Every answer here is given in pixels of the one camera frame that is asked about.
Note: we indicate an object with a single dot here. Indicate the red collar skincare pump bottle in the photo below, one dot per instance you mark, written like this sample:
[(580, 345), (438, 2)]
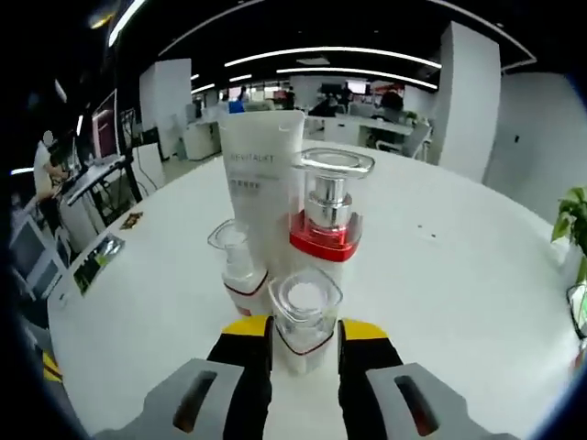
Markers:
[(325, 243)]

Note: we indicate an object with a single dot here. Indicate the gold skincare sachet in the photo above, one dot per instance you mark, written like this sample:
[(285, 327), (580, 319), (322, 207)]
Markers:
[(132, 221)]

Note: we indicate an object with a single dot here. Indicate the glass vase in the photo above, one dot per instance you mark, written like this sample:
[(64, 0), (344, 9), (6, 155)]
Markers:
[(579, 311)]

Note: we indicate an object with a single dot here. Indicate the white desk with black legs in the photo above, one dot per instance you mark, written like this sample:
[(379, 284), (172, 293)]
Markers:
[(133, 183)]

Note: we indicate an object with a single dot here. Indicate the green potted plant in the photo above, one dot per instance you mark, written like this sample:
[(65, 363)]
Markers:
[(573, 211)]

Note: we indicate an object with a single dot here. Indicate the green skincare sachet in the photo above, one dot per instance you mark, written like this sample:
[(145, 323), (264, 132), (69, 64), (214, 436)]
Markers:
[(94, 266)]

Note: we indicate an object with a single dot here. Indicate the silver laptop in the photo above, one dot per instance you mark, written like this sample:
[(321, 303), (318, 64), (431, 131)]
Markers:
[(103, 130)]

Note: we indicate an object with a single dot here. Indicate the white skincare tube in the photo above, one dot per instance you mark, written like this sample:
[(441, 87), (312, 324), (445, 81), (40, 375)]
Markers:
[(257, 183)]

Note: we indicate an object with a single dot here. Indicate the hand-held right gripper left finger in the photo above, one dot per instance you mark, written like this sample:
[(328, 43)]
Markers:
[(243, 380)]

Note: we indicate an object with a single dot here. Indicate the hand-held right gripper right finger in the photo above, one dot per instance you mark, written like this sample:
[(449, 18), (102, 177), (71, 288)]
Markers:
[(362, 389)]

